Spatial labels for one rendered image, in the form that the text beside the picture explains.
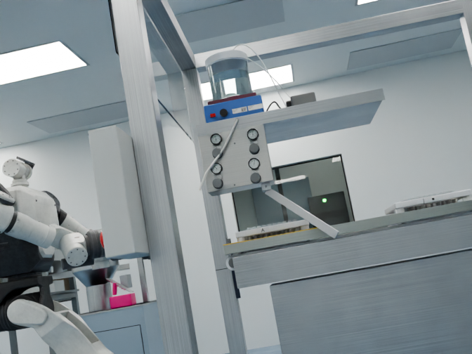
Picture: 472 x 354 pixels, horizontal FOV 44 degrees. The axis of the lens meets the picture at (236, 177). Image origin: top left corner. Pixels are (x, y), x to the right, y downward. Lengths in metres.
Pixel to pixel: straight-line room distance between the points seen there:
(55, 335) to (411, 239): 1.22
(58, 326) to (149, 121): 1.03
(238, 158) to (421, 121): 5.31
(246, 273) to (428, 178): 5.23
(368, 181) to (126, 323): 3.60
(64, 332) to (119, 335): 2.21
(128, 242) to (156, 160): 0.21
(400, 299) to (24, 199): 1.30
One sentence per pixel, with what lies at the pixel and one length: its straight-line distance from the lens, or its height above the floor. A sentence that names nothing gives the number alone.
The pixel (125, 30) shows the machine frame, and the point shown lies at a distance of 1.39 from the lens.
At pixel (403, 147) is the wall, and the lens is 7.02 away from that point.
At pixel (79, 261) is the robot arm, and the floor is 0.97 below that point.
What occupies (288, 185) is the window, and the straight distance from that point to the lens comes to 6.99.
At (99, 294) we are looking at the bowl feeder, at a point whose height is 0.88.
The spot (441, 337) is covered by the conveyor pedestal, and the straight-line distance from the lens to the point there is 2.03.
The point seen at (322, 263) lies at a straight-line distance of 1.92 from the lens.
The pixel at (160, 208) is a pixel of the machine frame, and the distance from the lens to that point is 1.27.
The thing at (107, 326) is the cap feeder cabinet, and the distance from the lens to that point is 4.38.
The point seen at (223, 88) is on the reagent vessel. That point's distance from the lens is 2.07.
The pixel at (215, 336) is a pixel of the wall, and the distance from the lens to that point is 6.98.
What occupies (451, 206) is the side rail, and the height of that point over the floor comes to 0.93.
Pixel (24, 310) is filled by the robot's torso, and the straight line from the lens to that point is 2.18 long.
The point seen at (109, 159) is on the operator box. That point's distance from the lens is 1.20.
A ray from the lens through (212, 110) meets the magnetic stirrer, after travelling 2.02.
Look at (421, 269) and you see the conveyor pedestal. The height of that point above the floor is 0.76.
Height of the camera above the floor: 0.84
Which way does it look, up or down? 9 degrees up
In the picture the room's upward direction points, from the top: 10 degrees counter-clockwise
